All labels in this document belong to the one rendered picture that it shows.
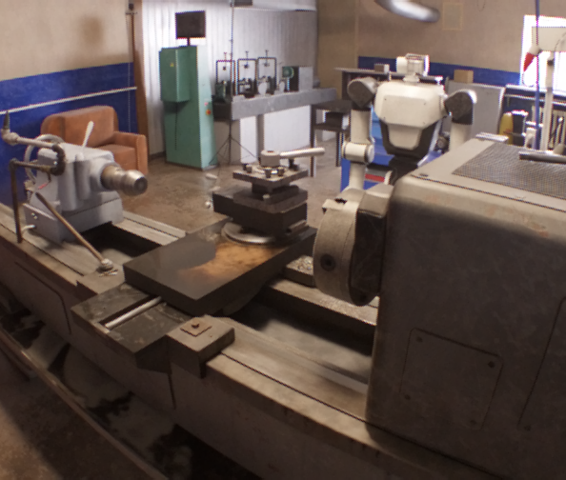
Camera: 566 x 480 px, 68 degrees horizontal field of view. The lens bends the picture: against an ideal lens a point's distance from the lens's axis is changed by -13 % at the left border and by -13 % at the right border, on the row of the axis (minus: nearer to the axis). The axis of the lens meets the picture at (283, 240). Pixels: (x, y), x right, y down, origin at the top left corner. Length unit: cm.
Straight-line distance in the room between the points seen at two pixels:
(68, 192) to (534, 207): 147
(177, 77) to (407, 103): 395
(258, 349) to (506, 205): 71
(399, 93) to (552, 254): 136
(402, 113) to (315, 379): 119
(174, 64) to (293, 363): 475
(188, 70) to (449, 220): 512
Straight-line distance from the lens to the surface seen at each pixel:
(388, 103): 195
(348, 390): 105
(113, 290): 139
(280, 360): 113
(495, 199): 70
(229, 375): 110
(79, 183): 174
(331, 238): 97
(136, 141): 530
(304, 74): 696
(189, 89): 569
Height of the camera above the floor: 153
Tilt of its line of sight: 24 degrees down
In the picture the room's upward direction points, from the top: straight up
